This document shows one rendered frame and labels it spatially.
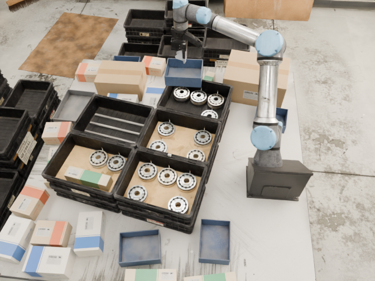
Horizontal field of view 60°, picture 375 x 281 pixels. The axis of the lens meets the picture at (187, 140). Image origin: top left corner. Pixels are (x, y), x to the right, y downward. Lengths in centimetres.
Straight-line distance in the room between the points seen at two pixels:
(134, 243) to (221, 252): 45
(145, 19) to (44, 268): 262
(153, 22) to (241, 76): 164
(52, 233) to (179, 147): 80
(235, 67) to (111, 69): 84
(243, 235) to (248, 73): 102
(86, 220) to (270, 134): 100
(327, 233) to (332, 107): 127
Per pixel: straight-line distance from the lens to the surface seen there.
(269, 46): 151
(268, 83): 153
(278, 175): 166
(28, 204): 194
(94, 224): 175
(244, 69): 221
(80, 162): 191
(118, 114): 206
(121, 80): 222
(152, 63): 244
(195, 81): 179
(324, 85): 361
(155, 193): 171
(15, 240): 187
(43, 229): 185
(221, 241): 174
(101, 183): 173
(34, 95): 306
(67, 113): 234
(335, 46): 413
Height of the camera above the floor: 235
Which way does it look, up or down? 54 degrees down
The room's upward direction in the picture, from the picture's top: 2 degrees counter-clockwise
